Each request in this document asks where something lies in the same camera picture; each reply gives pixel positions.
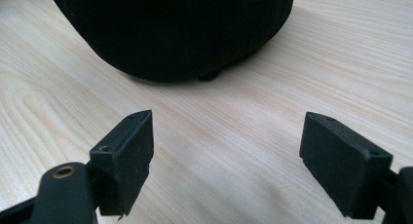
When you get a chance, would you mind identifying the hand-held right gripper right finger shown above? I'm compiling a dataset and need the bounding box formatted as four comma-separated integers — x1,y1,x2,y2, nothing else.
298,111,394,220

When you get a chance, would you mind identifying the black cap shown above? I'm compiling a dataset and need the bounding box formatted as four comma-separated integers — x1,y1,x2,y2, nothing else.
37,0,296,84

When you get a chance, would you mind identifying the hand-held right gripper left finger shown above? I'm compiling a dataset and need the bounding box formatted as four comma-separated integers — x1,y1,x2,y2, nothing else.
89,109,155,217

